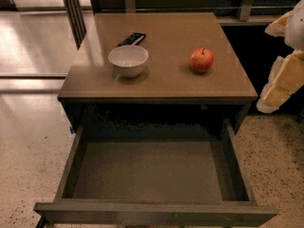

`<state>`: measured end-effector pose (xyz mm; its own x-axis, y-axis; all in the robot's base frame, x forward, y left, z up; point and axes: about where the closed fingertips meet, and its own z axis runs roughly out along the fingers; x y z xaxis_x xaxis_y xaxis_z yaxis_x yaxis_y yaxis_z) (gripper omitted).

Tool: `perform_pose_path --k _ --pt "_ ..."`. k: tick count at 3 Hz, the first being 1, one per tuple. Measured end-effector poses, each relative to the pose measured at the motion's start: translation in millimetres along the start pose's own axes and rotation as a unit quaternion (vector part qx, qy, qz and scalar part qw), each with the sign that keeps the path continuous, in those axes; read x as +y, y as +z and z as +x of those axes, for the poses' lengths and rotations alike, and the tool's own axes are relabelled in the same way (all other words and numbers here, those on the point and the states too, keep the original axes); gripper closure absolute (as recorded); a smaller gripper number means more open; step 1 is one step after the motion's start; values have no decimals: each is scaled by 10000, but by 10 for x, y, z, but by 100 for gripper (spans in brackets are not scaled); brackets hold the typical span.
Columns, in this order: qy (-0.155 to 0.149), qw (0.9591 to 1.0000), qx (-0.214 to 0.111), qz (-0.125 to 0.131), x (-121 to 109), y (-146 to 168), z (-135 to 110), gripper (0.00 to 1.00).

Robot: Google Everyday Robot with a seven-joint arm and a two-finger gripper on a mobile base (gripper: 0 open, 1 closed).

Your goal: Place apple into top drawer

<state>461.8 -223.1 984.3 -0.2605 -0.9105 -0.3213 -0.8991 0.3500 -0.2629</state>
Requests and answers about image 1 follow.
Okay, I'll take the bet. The brown drawer cabinet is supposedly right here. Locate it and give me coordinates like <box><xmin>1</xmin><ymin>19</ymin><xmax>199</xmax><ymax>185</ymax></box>
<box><xmin>58</xmin><ymin>13</ymin><xmax>257</xmax><ymax>130</ymax></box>

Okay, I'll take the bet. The red apple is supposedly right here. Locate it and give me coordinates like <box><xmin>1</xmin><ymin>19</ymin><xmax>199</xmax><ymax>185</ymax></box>
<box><xmin>189</xmin><ymin>47</ymin><xmax>214</xmax><ymax>73</ymax></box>

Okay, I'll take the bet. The black snack bar wrapper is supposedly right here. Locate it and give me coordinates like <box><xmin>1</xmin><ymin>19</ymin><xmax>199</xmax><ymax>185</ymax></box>
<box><xmin>118</xmin><ymin>32</ymin><xmax>146</xmax><ymax>47</ymax></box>

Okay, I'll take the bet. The white ceramic bowl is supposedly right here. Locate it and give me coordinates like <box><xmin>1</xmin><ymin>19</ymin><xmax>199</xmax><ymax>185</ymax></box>
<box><xmin>108</xmin><ymin>45</ymin><xmax>149</xmax><ymax>78</ymax></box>

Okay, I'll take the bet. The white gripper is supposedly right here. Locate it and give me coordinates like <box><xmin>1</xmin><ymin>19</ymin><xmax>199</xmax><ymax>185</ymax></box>
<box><xmin>256</xmin><ymin>0</ymin><xmax>304</xmax><ymax>114</ymax></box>

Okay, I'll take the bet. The open top drawer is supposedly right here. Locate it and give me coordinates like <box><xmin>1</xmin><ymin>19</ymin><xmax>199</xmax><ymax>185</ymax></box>
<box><xmin>34</xmin><ymin>121</ymin><xmax>277</xmax><ymax>228</ymax></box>

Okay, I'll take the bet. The dark metal post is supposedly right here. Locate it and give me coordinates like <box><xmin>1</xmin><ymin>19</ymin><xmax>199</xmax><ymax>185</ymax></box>
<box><xmin>63</xmin><ymin>0</ymin><xmax>86</xmax><ymax>48</ymax></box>

